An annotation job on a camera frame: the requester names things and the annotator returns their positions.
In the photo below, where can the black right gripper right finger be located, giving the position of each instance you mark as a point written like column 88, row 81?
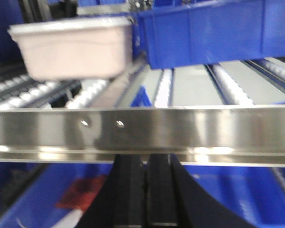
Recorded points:
column 176, row 200

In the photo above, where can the steel shelf front rail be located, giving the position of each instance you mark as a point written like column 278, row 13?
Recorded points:
column 220, row 135

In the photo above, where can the large blue bin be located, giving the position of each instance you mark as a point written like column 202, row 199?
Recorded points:
column 212, row 31

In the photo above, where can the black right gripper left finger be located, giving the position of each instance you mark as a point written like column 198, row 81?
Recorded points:
column 120, row 202

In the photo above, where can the white roller track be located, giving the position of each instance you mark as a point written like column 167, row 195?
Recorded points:
column 91, row 89
column 163, row 97
column 274, row 68
column 230, row 88

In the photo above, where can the red white object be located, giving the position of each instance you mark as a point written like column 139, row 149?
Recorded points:
column 77, row 199

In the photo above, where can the blue bin lower shelf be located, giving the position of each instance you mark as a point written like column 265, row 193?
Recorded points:
column 251, row 192

